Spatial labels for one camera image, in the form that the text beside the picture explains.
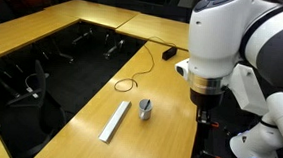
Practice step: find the white mounting box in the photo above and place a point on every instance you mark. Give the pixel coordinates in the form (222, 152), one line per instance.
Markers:
(247, 88)

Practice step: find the black power box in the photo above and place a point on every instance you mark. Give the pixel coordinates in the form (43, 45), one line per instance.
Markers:
(169, 53)

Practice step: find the dark pen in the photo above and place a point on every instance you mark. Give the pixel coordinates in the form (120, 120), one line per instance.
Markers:
(146, 104)

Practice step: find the silver metal bar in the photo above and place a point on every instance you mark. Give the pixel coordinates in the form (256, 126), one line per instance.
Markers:
(115, 121)

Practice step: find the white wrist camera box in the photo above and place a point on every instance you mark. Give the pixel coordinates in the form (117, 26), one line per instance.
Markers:
(181, 69)

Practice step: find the black office chair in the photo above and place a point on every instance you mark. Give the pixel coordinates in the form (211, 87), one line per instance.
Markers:
(82, 36)
(35, 115)
(113, 48)

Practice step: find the orange black clamp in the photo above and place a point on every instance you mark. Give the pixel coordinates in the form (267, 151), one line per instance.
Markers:
(214, 124)
(213, 157)

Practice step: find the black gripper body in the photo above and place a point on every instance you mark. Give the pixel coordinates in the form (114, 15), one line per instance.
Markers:
(206, 99)

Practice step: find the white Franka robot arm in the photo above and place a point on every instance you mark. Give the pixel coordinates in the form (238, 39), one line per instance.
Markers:
(218, 37)

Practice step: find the grey metal mug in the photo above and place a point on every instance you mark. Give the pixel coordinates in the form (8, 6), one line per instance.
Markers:
(144, 112)

